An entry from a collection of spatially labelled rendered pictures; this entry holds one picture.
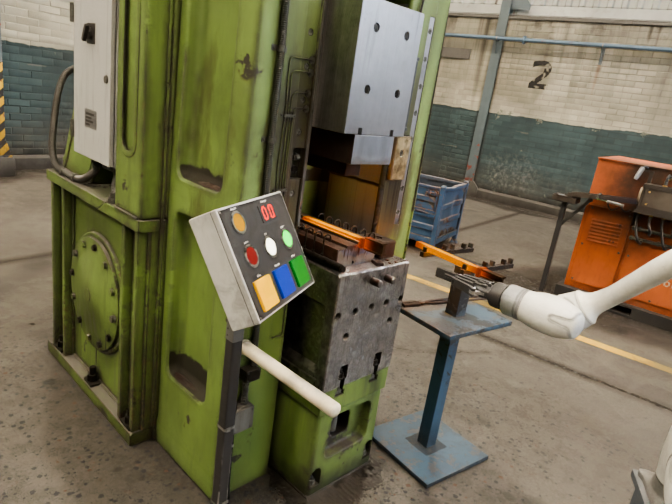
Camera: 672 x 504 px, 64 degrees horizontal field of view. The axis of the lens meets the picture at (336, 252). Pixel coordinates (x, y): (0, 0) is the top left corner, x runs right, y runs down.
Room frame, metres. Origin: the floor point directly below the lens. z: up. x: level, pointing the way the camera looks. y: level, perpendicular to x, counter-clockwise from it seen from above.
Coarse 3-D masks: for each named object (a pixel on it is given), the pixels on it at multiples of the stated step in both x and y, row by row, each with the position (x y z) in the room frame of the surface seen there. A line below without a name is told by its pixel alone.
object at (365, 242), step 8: (304, 216) 2.02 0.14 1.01; (320, 224) 1.95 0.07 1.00; (328, 224) 1.95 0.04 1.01; (344, 232) 1.86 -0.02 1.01; (360, 240) 1.80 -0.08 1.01; (368, 240) 1.79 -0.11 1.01; (376, 240) 1.78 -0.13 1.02; (368, 248) 1.79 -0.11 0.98; (376, 248) 1.77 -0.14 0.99; (384, 248) 1.75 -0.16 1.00
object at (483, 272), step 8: (432, 248) 2.09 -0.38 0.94; (440, 256) 2.05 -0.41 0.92; (448, 256) 2.01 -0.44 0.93; (456, 256) 2.02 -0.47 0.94; (456, 264) 1.98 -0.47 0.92; (472, 264) 1.94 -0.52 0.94; (480, 272) 1.89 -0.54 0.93; (488, 272) 1.86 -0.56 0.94; (488, 280) 1.85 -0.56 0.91; (496, 280) 1.84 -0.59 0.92
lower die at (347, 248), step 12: (312, 216) 2.10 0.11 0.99; (300, 228) 1.92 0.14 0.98; (324, 228) 1.91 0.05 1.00; (300, 240) 1.85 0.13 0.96; (312, 240) 1.81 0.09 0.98; (336, 240) 1.81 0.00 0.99; (348, 240) 1.83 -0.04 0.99; (324, 252) 1.77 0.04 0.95; (336, 252) 1.73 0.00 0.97; (348, 252) 1.77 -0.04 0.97; (360, 252) 1.81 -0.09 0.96; (348, 264) 1.77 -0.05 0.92
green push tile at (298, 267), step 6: (294, 258) 1.39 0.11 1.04; (300, 258) 1.41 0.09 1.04; (294, 264) 1.36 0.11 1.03; (300, 264) 1.39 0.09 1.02; (294, 270) 1.35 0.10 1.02; (300, 270) 1.38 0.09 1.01; (306, 270) 1.41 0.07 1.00; (294, 276) 1.35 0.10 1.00; (300, 276) 1.37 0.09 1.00; (306, 276) 1.40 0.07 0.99; (300, 282) 1.35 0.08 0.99
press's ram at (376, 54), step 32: (352, 0) 1.72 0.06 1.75; (384, 0) 1.76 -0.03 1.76; (352, 32) 1.71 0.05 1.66; (384, 32) 1.77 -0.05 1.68; (416, 32) 1.89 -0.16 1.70; (320, 64) 1.79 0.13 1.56; (352, 64) 1.69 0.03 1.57; (384, 64) 1.79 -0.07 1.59; (320, 96) 1.77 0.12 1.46; (352, 96) 1.70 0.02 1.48; (384, 96) 1.81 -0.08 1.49; (352, 128) 1.71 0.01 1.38; (384, 128) 1.83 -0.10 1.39
